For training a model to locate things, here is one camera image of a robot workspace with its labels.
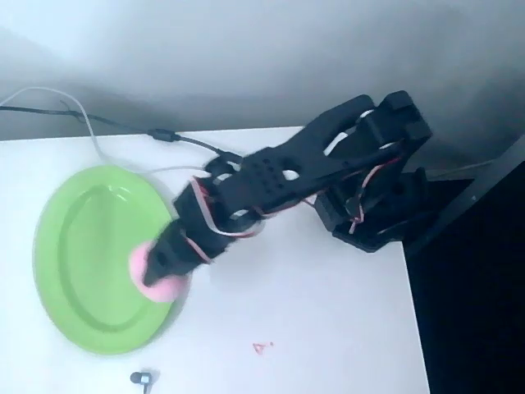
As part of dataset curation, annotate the green oval plate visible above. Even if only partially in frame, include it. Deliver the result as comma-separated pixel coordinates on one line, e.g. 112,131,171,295
32,164,184,356

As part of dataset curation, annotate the small metal screw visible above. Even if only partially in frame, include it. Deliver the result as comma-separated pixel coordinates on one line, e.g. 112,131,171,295
129,369,159,394

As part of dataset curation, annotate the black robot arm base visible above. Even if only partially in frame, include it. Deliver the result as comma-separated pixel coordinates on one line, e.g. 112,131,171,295
314,166,475,254

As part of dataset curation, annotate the black power cable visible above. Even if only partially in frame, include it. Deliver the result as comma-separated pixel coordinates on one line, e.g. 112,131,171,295
0,104,243,162

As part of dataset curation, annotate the pink plush ball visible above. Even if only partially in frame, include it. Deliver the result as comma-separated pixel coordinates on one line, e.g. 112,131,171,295
127,241,191,305

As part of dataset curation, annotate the black furniture panel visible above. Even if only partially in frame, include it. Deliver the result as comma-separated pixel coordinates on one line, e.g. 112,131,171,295
403,134,525,394

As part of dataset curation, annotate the white cable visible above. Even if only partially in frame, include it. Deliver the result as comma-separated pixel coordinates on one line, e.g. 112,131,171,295
0,85,208,175

